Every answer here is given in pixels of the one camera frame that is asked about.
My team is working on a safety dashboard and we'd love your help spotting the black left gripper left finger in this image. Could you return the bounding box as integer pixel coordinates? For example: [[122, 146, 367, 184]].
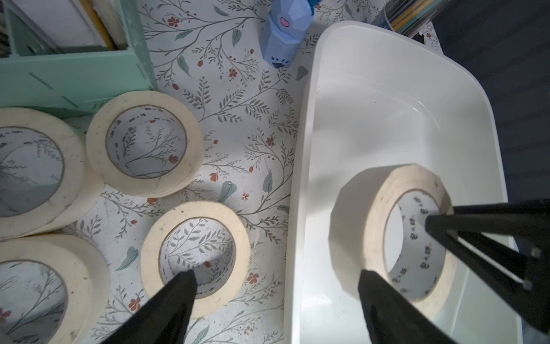
[[103, 270, 198, 344]]

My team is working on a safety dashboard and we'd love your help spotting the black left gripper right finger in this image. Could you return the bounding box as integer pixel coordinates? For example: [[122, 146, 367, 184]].
[[358, 269, 455, 343]]

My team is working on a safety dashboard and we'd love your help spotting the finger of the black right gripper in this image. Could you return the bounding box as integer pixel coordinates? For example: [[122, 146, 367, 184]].
[[453, 199, 549, 215], [425, 214, 549, 333]]

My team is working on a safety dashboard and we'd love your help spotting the cream masking tape roll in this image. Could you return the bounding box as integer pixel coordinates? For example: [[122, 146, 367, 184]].
[[86, 91, 205, 198], [1, 107, 104, 239], [140, 201, 251, 319], [329, 164, 458, 320], [1, 234, 110, 343]]

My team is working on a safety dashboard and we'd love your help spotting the white plastic storage box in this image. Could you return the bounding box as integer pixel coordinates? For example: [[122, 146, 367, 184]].
[[284, 21, 522, 343]]

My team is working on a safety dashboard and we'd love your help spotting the clear tube of coloured pencils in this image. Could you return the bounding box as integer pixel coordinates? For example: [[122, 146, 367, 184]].
[[372, 0, 451, 38]]

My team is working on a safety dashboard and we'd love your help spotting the mint green file organizer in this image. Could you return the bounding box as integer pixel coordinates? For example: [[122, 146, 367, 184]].
[[1, 1, 158, 118]]

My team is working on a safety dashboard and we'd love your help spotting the floral patterned table mat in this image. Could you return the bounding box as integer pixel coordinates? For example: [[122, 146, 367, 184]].
[[65, 1, 384, 343]]

